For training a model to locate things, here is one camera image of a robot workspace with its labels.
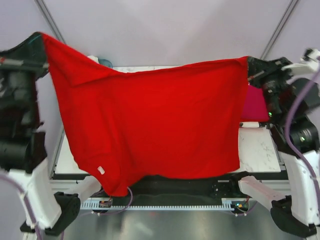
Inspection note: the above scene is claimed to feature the left aluminium frame post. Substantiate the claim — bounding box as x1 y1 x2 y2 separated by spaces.
34 0 66 44

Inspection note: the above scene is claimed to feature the folded magenta t-shirt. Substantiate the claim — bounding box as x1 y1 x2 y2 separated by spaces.
241 85 270 122

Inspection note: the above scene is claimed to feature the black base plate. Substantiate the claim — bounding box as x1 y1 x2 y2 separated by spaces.
99 171 261 207

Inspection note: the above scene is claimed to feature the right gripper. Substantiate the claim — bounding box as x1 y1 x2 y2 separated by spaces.
246 55 296 119

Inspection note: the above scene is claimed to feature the red t-shirt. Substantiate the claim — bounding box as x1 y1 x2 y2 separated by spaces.
42 34 249 197

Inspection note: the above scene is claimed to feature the teal plastic basket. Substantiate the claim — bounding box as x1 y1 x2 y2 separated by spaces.
98 58 113 69

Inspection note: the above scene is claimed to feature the right aluminium frame post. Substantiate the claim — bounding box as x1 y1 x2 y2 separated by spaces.
260 0 300 60

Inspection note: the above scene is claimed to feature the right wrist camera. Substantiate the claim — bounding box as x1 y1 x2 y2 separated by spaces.
281 48 320 76

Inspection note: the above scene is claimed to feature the white t-shirt in basket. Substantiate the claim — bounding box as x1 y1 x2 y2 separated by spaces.
87 55 99 63

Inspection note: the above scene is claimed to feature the aluminium frame post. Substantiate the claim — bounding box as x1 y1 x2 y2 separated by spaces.
34 0 66 44
260 0 300 60

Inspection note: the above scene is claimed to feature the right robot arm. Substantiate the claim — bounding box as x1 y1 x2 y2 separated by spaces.
229 50 320 240

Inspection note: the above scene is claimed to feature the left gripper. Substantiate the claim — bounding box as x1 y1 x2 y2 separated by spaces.
0 29 52 121

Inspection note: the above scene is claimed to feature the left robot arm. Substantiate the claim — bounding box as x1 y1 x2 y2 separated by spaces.
0 32 110 237

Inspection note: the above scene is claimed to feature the white slotted cable duct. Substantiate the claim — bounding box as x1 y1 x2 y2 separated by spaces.
79 198 236 210

